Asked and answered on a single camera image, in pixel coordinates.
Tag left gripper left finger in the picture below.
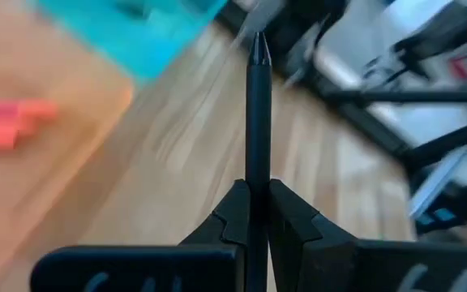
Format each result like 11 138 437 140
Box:
29 178 251 292

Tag teal plastic bin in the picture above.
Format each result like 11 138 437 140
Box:
34 0 229 84

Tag black pen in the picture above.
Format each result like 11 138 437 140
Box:
244 31 274 292

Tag black aluminium table frame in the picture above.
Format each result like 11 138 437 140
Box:
289 87 467 175

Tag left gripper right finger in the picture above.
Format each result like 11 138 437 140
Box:
268 178 467 292

